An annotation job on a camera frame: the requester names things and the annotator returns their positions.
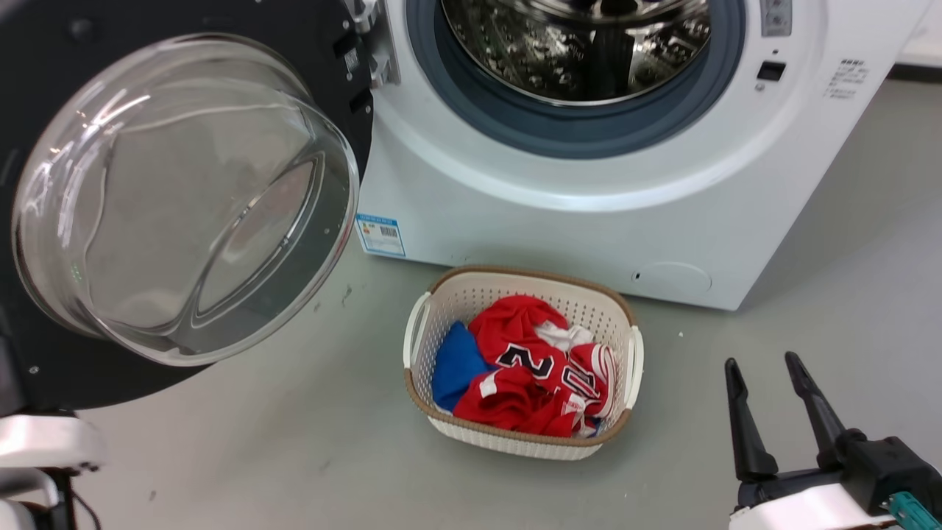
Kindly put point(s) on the steel washer drum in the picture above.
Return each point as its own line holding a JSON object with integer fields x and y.
{"x": 515, "y": 59}

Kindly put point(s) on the white plastic laundry basket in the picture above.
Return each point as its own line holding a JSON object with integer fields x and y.
{"x": 515, "y": 442}

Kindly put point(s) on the small black text sticker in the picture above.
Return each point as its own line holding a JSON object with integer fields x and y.
{"x": 846, "y": 79}

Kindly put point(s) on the white front-load washing machine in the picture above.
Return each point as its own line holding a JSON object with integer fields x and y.
{"x": 515, "y": 221}

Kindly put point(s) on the white cloth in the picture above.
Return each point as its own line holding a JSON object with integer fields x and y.
{"x": 563, "y": 337}

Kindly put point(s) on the blue energy label sticker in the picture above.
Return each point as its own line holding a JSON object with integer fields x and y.
{"x": 380, "y": 235}

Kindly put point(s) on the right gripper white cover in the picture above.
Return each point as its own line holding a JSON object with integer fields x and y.
{"x": 876, "y": 471}

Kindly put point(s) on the blue cloth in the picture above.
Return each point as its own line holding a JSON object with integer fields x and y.
{"x": 456, "y": 368}

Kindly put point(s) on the black round glass washer door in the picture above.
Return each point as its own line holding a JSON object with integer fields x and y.
{"x": 221, "y": 15}

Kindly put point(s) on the silver door hinge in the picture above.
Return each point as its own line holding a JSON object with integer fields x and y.
{"x": 379, "y": 66}

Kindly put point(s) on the round white filter cover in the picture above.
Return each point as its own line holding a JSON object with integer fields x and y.
{"x": 671, "y": 280}

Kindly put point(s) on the red basketball jersey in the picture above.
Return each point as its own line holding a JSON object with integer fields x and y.
{"x": 515, "y": 324}

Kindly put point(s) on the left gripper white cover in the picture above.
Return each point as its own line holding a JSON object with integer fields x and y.
{"x": 44, "y": 442}

